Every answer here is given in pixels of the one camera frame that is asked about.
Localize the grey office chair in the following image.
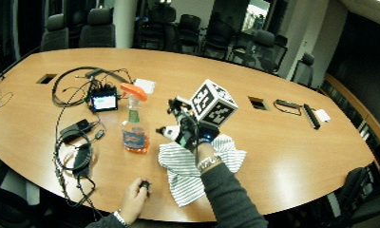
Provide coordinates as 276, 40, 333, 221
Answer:
78, 7, 116, 49
39, 13, 70, 52

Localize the black flat pouch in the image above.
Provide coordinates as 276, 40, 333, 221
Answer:
71, 143, 94, 179

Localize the black bar remote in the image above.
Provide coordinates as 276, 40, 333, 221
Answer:
303, 103, 323, 131

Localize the white paper card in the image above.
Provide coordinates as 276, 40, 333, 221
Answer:
132, 78, 157, 95

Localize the long black cable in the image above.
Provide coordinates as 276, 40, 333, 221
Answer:
51, 94, 108, 219

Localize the striped grey white cloth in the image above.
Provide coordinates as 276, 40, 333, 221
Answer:
157, 134, 248, 209

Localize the white small adapter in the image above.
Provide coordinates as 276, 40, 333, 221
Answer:
315, 108, 332, 124

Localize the small black screen device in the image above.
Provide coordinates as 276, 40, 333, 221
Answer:
88, 86, 120, 114

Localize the white pillar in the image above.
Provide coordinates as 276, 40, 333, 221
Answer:
112, 0, 140, 49

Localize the black office chair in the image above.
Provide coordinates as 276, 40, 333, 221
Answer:
328, 165, 380, 228
135, 2, 184, 54
240, 28, 289, 74
291, 51, 317, 88
201, 20, 239, 62
176, 13, 204, 55

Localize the thin black cable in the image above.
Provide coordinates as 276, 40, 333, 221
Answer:
0, 85, 15, 110

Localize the black dongle with cable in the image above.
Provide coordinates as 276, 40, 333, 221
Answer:
272, 98, 304, 117

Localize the silver wrist bracelet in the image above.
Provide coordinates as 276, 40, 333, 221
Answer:
195, 154, 223, 174

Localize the black looped cable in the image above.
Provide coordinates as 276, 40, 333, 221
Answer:
51, 66, 133, 107

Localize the black power adapter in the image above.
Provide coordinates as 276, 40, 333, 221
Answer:
59, 119, 95, 143

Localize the orange trigger spray bottle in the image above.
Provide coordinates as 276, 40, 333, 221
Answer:
119, 82, 152, 155

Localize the white marker cube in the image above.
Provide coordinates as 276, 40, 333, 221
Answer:
189, 78, 241, 128

